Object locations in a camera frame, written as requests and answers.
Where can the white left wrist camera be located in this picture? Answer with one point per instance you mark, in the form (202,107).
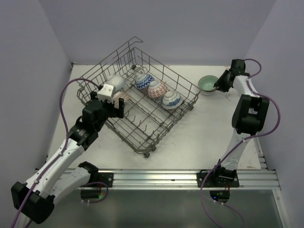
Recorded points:
(106,93)

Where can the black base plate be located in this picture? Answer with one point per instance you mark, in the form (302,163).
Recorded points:
(104,177)
(213,181)

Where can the plain white bowl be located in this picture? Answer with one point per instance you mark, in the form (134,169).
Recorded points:
(208,93)

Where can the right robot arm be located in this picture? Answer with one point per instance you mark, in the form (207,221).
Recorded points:
(248,119)

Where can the grey wire dish rack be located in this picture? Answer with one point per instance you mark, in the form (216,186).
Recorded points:
(145,121)

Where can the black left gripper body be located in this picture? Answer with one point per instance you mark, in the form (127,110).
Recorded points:
(109,109)

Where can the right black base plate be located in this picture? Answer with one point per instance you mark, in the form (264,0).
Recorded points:
(213,181)

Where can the blue zigzag bowl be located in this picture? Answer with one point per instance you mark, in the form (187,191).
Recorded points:
(143,81)

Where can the blue floral white bowl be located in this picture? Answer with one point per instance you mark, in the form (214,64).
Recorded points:
(171,100)

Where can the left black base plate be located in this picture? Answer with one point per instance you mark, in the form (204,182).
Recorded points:
(104,177)

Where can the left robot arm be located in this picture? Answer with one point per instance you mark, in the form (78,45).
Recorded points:
(35,199)

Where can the red dotted pattern bowl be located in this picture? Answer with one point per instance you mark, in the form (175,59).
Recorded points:
(125,96)

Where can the pale green bowl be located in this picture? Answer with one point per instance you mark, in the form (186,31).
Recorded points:
(206,83)

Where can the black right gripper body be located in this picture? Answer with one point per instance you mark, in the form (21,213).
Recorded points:
(224,77)

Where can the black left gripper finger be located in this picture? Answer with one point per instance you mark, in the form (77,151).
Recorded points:
(121,107)
(93,97)

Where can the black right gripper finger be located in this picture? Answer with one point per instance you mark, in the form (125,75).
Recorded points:
(218,83)
(222,89)

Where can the red lattice bowl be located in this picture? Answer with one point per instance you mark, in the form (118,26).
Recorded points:
(157,89)

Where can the aluminium mounting rail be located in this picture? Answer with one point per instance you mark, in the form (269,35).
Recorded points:
(186,180)

